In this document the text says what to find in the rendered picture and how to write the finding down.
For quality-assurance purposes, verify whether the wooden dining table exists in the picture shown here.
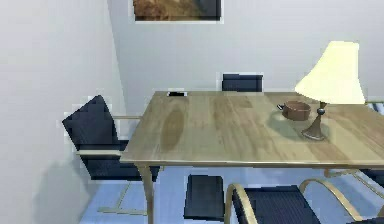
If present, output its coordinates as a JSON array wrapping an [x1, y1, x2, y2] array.
[[119, 90, 384, 224]]

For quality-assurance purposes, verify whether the dark blue armchair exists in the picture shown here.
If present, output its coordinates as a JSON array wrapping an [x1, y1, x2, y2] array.
[[183, 173, 384, 224], [221, 73, 264, 93], [61, 94, 161, 216]]

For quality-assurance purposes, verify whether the cream shade table lamp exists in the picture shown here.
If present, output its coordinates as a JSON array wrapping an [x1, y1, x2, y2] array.
[[294, 40, 367, 142]]

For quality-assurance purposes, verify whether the framed brown wall picture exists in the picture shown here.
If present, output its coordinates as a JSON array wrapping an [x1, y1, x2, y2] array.
[[132, 0, 223, 23]]

